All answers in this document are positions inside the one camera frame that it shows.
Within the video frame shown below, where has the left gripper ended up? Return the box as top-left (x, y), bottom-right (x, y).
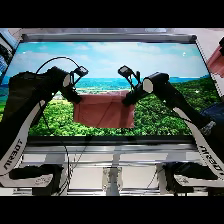
top-left (60, 84), bottom-right (83, 105)

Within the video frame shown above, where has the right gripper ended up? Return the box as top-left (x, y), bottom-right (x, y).
top-left (122, 86), bottom-right (148, 107)

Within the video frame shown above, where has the pink garment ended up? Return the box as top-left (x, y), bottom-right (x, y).
top-left (72, 90), bottom-right (136, 130)

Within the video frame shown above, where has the dark blue garment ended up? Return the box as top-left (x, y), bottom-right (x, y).
top-left (199, 101), bottom-right (224, 132)

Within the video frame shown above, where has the red garment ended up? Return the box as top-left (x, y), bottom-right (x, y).
top-left (206, 44), bottom-right (224, 78)

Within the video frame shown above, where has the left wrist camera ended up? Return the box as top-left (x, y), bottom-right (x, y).
top-left (70, 66), bottom-right (90, 85)

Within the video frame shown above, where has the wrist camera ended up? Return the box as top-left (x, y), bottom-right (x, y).
top-left (70, 66), bottom-right (90, 85)
top-left (117, 65), bottom-right (141, 88)

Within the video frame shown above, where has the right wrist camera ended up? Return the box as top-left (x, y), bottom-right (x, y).
top-left (117, 65), bottom-right (141, 88)

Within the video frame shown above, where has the black cable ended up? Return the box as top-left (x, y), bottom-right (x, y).
top-left (37, 99), bottom-right (73, 196)
top-left (34, 55), bottom-right (82, 76)

